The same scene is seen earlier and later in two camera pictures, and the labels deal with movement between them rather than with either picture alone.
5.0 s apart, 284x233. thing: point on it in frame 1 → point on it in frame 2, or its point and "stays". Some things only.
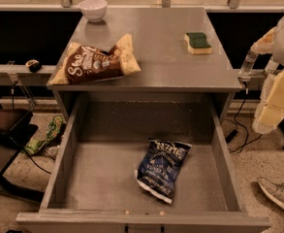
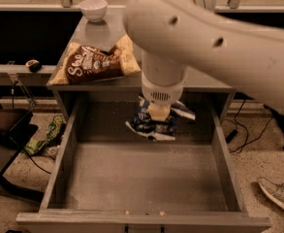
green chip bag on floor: x=53 y=137 stays
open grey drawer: x=92 y=186 stays
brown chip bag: x=84 y=63 stays
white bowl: x=93 y=9 stays
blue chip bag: x=158 y=167 → x=151 y=128
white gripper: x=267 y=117 → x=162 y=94
